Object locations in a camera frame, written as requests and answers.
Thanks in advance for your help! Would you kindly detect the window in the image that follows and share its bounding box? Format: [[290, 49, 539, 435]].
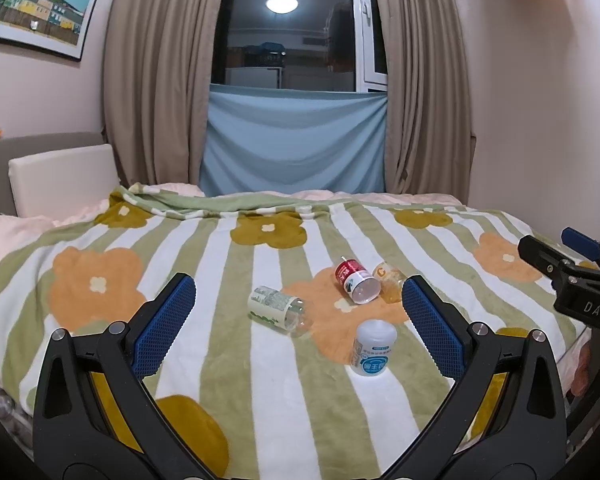
[[211, 0, 391, 93]]

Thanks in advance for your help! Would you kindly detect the beige curtain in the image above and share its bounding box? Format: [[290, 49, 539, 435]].
[[372, 0, 474, 196], [102, 0, 231, 197]]

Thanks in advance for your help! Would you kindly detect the white cushion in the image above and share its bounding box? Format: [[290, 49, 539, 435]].
[[8, 144, 121, 221]]

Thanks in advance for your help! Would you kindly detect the white cup with blue label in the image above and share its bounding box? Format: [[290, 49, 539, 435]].
[[351, 320, 398, 377]]

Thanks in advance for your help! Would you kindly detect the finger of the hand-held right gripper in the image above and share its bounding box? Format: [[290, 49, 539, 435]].
[[517, 234, 578, 283], [561, 227, 600, 277]]

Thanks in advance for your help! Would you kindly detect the striped floral blanket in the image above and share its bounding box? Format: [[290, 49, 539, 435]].
[[0, 183, 593, 480]]

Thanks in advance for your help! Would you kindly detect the red and white cup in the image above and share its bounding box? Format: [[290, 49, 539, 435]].
[[335, 256, 382, 305]]

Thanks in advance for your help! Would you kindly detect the framed picture of houses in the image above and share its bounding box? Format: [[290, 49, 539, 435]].
[[0, 0, 103, 63]]

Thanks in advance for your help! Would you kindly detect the clear cup with orange print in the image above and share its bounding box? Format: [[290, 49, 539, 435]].
[[372, 261, 408, 304]]

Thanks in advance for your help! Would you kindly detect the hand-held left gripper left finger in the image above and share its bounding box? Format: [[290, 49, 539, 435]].
[[32, 272, 216, 480]]

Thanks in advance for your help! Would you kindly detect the light blue cloth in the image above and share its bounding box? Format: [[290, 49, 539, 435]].
[[199, 84, 389, 197]]

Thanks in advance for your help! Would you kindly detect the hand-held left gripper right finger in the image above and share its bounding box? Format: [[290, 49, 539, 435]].
[[380, 275, 567, 480]]

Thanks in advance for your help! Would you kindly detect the clear cup with green label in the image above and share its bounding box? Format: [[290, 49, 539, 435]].
[[247, 286, 313, 337]]

